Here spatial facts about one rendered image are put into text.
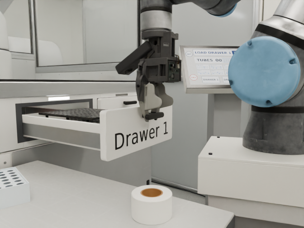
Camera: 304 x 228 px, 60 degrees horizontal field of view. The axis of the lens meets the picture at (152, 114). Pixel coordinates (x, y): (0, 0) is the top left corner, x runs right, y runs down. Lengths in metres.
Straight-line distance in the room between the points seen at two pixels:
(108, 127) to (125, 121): 0.06
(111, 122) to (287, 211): 0.39
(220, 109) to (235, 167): 0.99
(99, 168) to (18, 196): 0.54
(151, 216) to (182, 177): 2.09
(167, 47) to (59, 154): 0.52
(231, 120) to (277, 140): 0.95
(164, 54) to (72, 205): 0.37
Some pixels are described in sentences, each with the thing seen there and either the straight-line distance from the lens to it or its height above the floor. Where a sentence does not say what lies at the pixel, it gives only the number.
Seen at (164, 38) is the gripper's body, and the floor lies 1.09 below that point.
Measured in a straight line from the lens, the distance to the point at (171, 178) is 2.61.
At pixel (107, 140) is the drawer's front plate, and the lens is 0.57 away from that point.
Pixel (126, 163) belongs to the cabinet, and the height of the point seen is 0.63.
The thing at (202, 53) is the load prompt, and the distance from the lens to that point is 1.53.
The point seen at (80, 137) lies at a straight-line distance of 0.65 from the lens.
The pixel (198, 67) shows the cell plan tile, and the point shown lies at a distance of 1.45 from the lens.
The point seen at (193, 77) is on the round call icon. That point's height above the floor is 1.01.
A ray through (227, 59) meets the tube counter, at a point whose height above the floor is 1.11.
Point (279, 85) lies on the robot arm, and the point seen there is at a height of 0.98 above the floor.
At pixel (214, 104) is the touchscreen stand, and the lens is 1.50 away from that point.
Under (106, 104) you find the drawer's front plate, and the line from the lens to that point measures 1.03.
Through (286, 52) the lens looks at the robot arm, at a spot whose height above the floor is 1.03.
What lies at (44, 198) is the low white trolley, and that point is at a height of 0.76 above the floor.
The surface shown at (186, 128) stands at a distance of 2.40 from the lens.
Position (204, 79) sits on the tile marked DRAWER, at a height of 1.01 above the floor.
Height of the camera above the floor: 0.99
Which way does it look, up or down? 7 degrees down
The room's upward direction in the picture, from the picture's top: straight up
